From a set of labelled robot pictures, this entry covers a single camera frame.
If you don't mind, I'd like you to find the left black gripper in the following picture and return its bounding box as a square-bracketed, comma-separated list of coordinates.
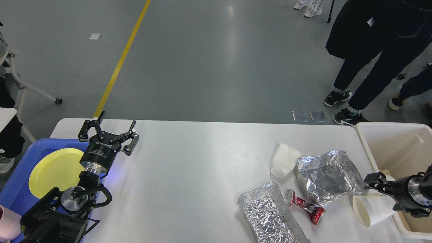
[78, 110, 139, 173]

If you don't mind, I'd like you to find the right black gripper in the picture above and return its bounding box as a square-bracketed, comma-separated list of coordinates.
[363, 172, 431, 218]

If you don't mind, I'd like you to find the brown paper bag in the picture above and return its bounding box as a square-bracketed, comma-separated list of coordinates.
[379, 169, 391, 177]

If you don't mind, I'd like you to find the large white paper cup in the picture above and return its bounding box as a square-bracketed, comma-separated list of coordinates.
[352, 192, 397, 228]

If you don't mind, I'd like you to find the yellow plastic plate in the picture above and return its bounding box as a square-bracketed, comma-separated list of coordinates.
[28, 148, 84, 199]

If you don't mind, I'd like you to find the pink cup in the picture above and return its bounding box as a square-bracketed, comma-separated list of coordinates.
[0, 206, 22, 243]

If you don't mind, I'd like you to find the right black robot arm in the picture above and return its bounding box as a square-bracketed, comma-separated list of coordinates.
[363, 166, 432, 218]

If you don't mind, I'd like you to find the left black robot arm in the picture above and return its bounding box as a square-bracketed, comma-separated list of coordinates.
[20, 111, 139, 243]

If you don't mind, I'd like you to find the white paper cup upright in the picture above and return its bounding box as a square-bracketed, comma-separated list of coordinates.
[385, 175, 395, 183]

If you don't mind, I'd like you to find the beige plastic bin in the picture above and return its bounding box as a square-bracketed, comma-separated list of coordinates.
[355, 123, 432, 240]

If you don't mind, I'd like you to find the silver foil bag rear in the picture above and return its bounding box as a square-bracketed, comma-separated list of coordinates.
[294, 150, 366, 206]

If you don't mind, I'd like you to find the silver foil bag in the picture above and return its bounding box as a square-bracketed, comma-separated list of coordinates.
[294, 150, 366, 206]
[237, 181, 310, 243]

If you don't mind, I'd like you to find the crushed red soda can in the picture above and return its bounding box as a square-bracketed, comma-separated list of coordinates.
[285, 189, 325, 225]

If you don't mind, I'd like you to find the seated person at left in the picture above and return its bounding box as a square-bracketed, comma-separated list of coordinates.
[0, 22, 27, 174]

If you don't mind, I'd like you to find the white side table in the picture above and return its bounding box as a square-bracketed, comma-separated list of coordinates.
[0, 107, 17, 132]

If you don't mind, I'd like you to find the blue plastic tray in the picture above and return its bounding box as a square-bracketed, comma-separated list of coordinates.
[1, 139, 88, 243]

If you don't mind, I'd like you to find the office chair left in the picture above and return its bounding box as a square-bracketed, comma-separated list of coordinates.
[1, 47, 63, 124]

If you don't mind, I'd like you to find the floor socket plate right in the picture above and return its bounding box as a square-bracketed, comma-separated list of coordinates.
[309, 110, 326, 123]

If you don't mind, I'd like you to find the floor socket plate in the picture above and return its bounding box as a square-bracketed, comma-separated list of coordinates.
[292, 110, 309, 123]
[309, 110, 326, 123]

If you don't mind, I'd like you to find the person at right edge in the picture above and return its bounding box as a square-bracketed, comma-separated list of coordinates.
[388, 63, 432, 110]

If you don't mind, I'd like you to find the white paper cup lying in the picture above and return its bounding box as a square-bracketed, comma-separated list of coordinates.
[270, 143, 303, 179]

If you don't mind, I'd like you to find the floor socket plate left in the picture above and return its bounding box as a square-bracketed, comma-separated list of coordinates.
[292, 110, 309, 123]

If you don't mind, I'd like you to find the silver foil bag front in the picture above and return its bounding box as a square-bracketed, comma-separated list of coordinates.
[237, 181, 310, 243]

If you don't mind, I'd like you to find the person with black sneakers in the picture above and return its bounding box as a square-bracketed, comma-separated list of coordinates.
[323, 0, 431, 127]

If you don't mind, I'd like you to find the black tripod leg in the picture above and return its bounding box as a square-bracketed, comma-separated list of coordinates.
[327, 0, 335, 23]

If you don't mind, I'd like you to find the person in white trousers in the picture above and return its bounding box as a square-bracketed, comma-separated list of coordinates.
[293, 0, 323, 18]

